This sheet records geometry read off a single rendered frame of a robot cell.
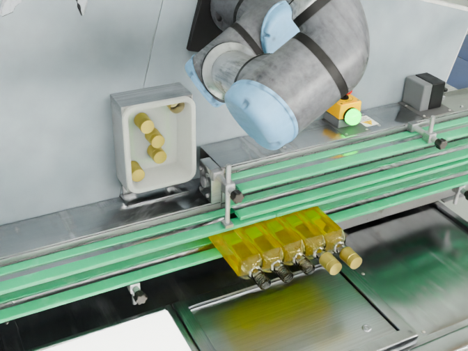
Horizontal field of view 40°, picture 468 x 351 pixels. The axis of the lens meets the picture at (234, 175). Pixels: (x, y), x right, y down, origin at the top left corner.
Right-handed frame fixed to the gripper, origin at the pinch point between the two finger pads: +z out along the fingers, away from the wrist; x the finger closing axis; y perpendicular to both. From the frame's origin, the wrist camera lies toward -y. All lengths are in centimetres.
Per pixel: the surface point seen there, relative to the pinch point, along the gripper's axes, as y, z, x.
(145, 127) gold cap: -3.9, 27.5, -28.4
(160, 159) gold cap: -7.7, 34.9, -33.0
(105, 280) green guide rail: -24, 54, -16
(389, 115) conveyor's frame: -18, 21, -99
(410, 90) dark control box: -15, 16, -108
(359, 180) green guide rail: -31, 29, -80
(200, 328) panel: -43, 53, -30
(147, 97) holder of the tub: -0.6, 21.3, -28.5
